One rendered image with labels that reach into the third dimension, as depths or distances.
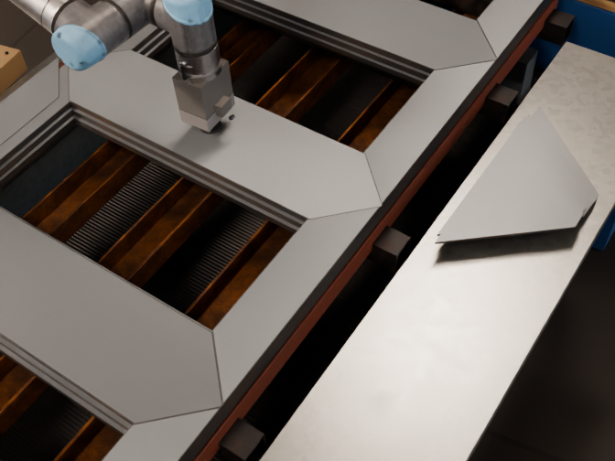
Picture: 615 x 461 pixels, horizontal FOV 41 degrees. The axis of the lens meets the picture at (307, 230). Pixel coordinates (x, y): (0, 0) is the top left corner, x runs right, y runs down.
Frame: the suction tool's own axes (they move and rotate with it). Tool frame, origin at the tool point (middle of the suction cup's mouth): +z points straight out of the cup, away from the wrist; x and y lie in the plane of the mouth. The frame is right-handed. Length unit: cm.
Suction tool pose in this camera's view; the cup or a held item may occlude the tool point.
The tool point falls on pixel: (211, 130)
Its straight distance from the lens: 157.7
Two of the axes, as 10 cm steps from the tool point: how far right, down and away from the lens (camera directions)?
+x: -8.6, -3.8, 3.5
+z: 0.4, 6.2, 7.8
